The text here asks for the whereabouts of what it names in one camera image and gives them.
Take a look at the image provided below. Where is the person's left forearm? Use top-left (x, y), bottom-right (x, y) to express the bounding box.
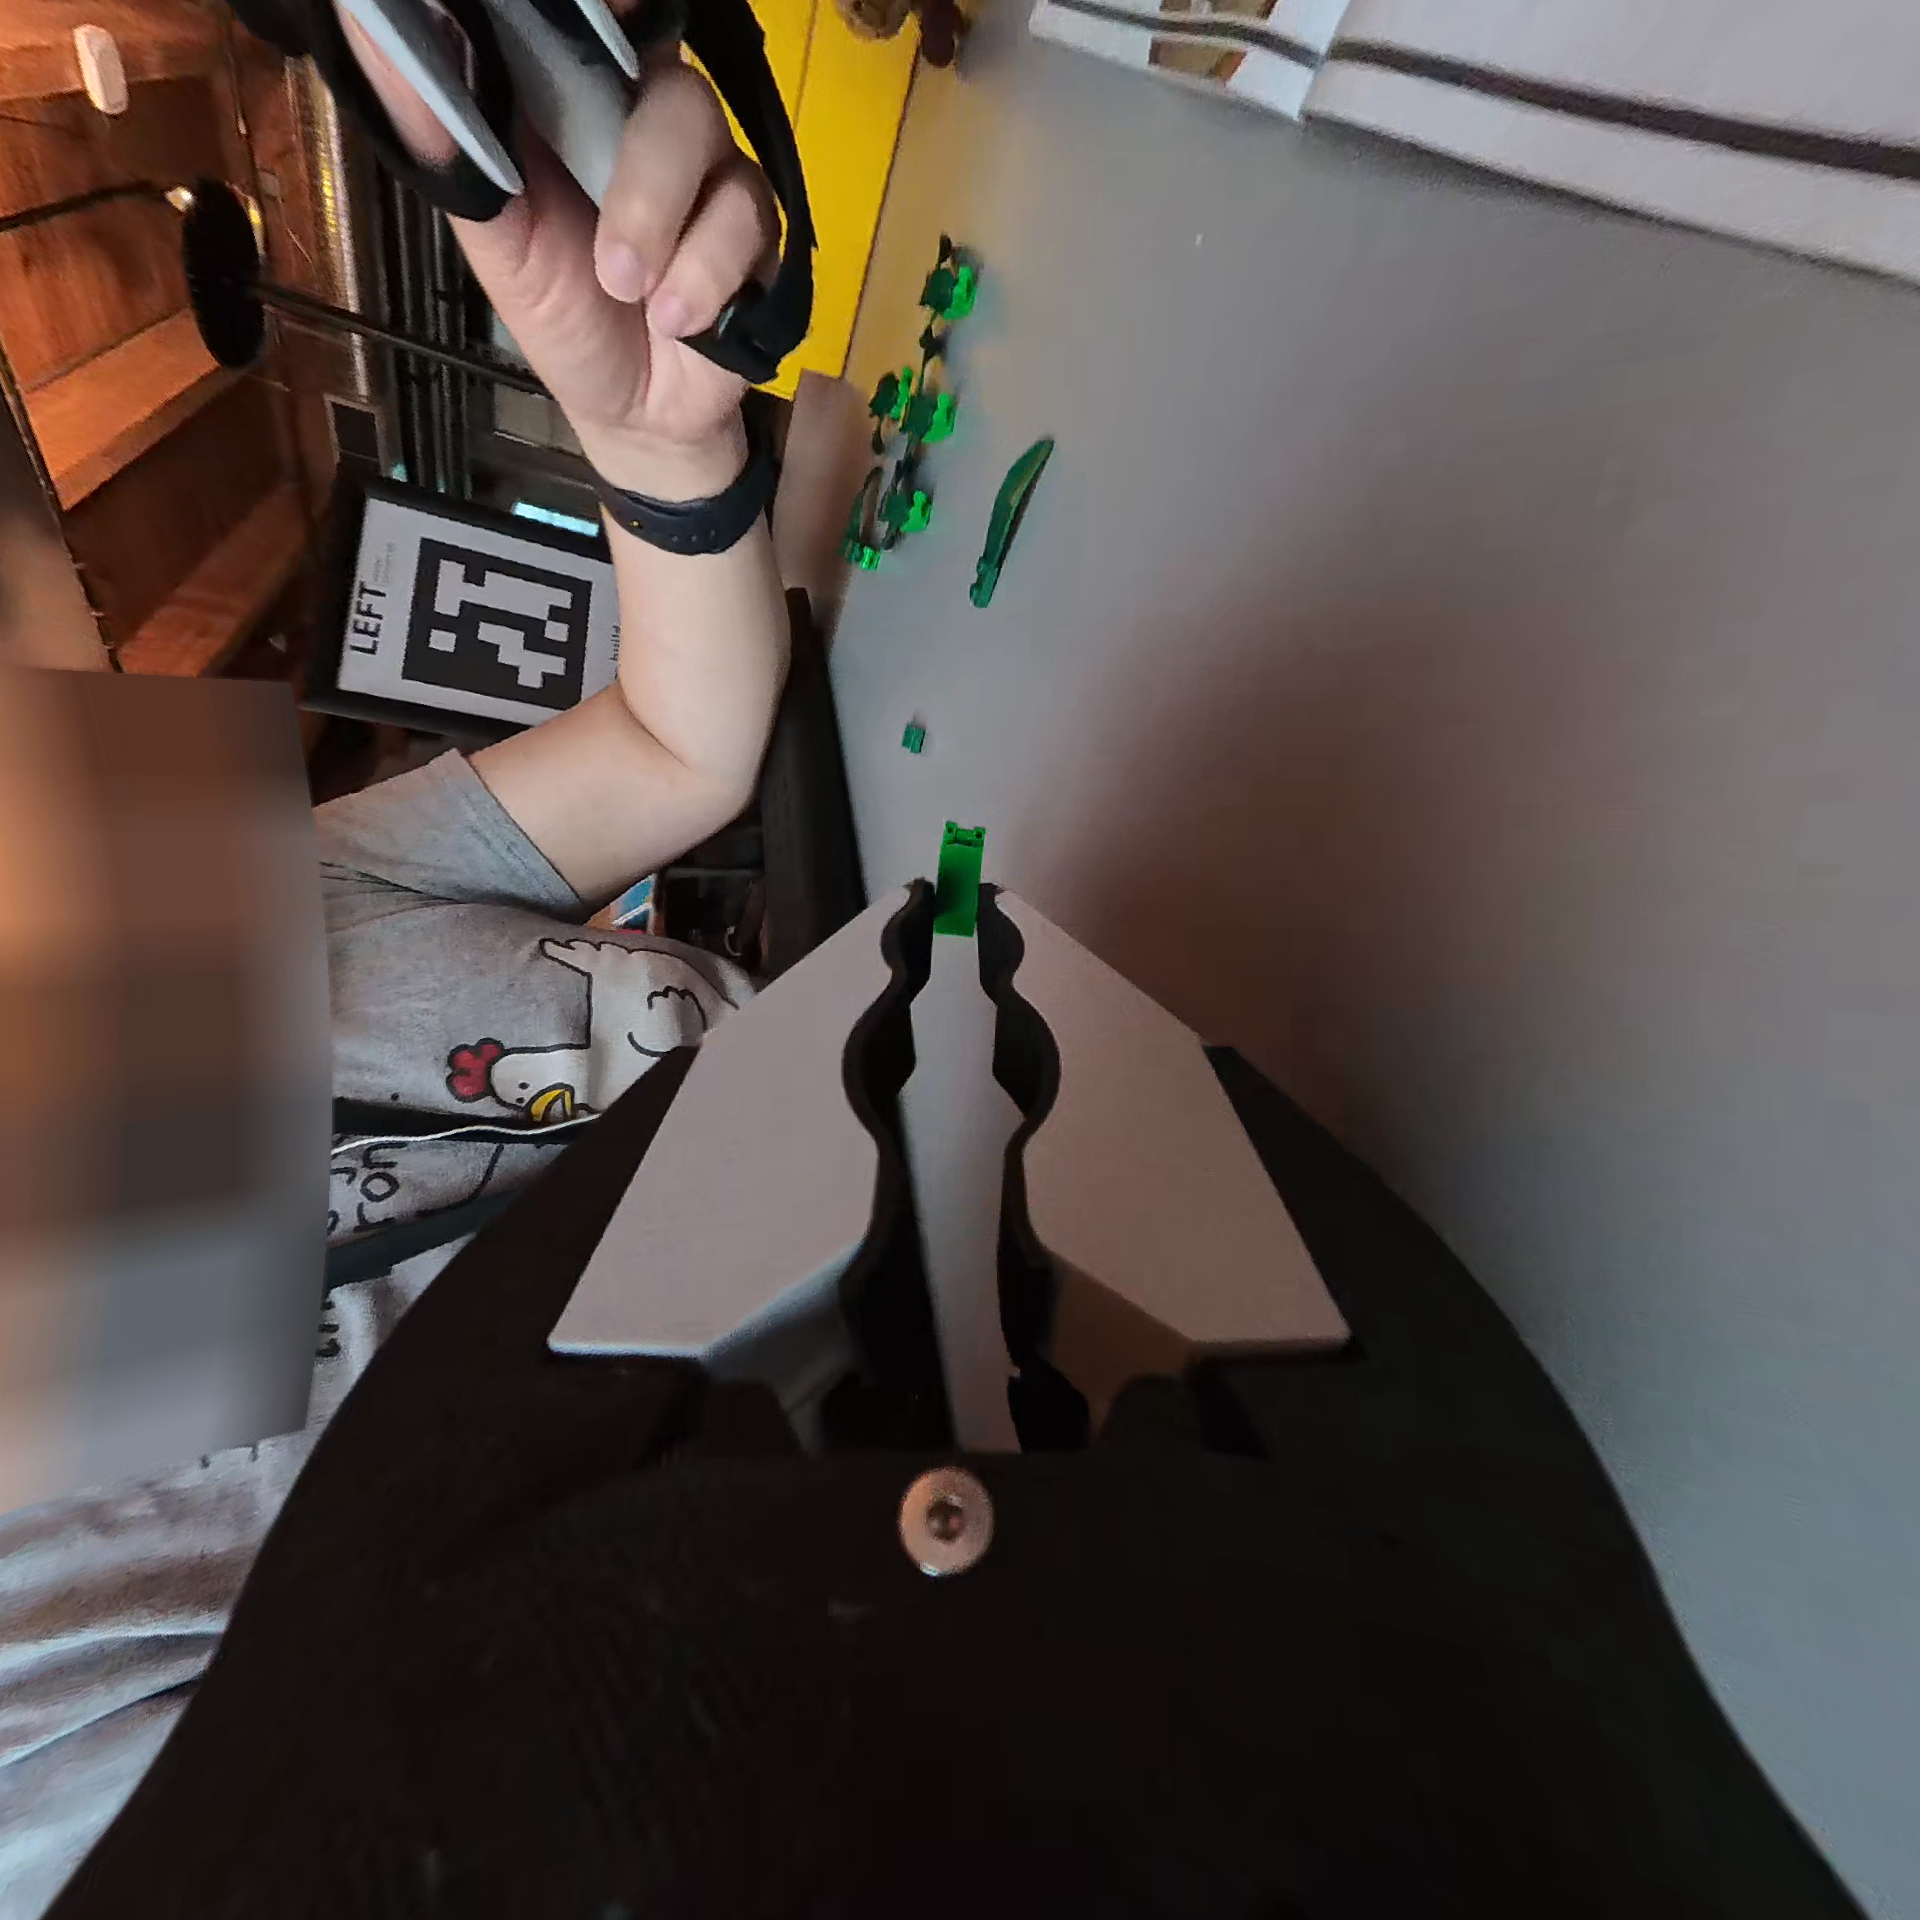
top-left (469, 504), bottom-right (798, 911)

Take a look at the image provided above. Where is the silver ventilation duct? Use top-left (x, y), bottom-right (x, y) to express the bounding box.
top-left (292, 59), bottom-right (396, 453)

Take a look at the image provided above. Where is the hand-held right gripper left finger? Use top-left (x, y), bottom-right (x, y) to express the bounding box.
top-left (546, 882), bottom-right (924, 1453)

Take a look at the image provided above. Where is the white fiducial marker sign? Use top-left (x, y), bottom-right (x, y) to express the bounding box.
top-left (307, 481), bottom-right (624, 737)

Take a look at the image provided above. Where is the black round ceiling fixture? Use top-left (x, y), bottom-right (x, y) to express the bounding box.
top-left (180, 180), bottom-right (548, 396)

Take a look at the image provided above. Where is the person's left hand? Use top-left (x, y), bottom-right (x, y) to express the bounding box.
top-left (442, 47), bottom-right (788, 485)

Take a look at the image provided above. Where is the lego instruction booklet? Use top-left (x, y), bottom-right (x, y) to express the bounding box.
top-left (1032, 0), bottom-right (1920, 296)

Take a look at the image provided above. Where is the black wristband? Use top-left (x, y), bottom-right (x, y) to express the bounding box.
top-left (576, 442), bottom-right (781, 561)

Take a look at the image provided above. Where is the yellow plastic bin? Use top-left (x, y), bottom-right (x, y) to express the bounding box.
top-left (681, 0), bottom-right (916, 401)

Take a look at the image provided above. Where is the long dark green lego leaf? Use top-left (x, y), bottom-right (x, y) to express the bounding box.
top-left (968, 440), bottom-right (1056, 608)

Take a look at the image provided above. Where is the green lego bamboo model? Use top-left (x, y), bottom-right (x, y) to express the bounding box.
top-left (838, 0), bottom-right (986, 69)

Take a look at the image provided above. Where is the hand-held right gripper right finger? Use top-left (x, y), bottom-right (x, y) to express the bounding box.
top-left (971, 882), bottom-right (1353, 1453)

